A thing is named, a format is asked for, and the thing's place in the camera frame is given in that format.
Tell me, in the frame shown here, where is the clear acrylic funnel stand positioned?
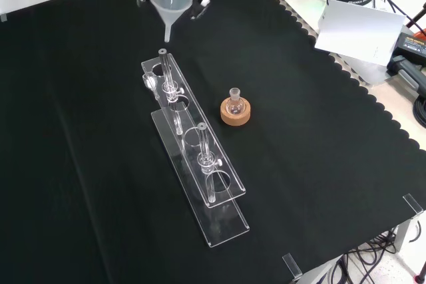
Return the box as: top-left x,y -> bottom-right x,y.
140,48 -> 251,249

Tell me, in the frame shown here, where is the cork ring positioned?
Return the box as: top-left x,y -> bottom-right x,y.
220,96 -> 252,128

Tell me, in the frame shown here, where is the small glass round-bottom flask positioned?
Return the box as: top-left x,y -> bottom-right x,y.
226,87 -> 246,116

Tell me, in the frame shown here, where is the translucent plastic funnel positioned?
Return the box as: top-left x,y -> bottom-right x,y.
148,0 -> 194,43

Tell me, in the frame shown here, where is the black bench cloth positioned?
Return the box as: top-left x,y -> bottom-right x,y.
0,0 -> 426,284

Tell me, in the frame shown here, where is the black floor cable bundle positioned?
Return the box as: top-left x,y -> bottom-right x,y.
329,225 -> 419,284

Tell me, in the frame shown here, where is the black red tripod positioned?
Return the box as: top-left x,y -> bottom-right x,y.
403,0 -> 426,32

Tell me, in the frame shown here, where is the white paper sheet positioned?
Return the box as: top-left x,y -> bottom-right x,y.
314,0 -> 407,66

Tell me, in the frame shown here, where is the black orange power adapter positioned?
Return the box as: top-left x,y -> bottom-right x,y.
394,29 -> 426,63

